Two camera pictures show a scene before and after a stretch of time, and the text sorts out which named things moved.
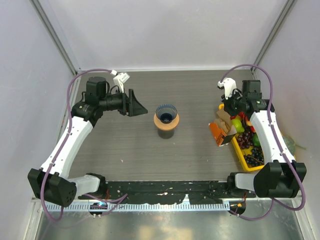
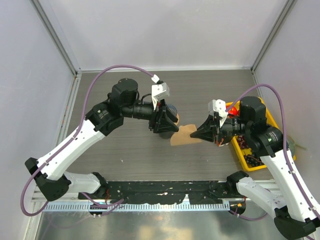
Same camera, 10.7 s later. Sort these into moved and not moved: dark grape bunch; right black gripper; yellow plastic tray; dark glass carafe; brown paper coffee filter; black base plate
Moved: brown paper coffee filter; right black gripper
Not moved: black base plate; yellow plastic tray; dark glass carafe; dark grape bunch
